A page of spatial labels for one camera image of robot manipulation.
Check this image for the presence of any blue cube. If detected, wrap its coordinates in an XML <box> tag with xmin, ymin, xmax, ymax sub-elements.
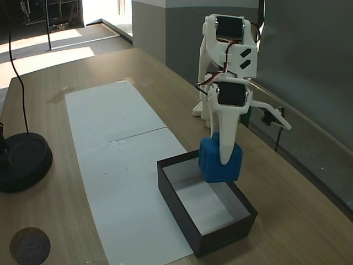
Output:
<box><xmin>197</xmin><ymin>132</ymin><xmax>244</xmax><ymax>184</ymax></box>

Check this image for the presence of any dark brown open box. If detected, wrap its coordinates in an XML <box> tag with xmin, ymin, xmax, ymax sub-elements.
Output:
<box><xmin>156</xmin><ymin>149</ymin><xmax>259</xmax><ymax>259</ymax></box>

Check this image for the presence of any green table clamp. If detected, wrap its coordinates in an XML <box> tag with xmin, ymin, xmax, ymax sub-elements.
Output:
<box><xmin>238</xmin><ymin>107</ymin><xmax>253</xmax><ymax>128</ymax></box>

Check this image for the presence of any white paper sheet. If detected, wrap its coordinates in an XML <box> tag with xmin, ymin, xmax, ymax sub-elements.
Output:
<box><xmin>74</xmin><ymin>128</ymin><xmax>195</xmax><ymax>265</ymax></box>
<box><xmin>65</xmin><ymin>81</ymin><xmax>168</xmax><ymax>145</ymax></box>

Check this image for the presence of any clear tape strip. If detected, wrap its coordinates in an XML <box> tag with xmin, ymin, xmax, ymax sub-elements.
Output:
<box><xmin>45</xmin><ymin>86</ymin><xmax>76</xmax><ymax>104</ymax></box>

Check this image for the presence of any black metal pole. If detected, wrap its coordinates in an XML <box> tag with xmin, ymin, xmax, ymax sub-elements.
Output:
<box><xmin>45</xmin><ymin>0</ymin><xmax>54</xmax><ymax>52</ymax></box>

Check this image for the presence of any black round lamp base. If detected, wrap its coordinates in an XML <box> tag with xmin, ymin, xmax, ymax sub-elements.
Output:
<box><xmin>0</xmin><ymin>121</ymin><xmax>54</xmax><ymax>193</ymax></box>

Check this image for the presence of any black camera cable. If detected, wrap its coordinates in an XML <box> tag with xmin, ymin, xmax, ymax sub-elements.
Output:
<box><xmin>274</xmin><ymin>125</ymin><xmax>285</xmax><ymax>153</ymax></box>

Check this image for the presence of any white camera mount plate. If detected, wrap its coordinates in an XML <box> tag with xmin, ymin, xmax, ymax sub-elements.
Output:
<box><xmin>249</xmin><ymin>99</ymin><xmax>293</xmax><ymax>131</ymax></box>

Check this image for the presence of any black lamp cable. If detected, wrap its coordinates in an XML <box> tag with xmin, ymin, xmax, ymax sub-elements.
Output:
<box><xmin>3</xmin><ymin>0</ymin><xmax>30</xmax><ymax>134</ymax></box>

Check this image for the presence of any round table cable grommet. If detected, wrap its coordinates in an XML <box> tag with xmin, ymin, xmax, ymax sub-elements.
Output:
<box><xmin>9</xmin><ymin>226</ymin><xmax>52</xmax><ymax>265</ymax></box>

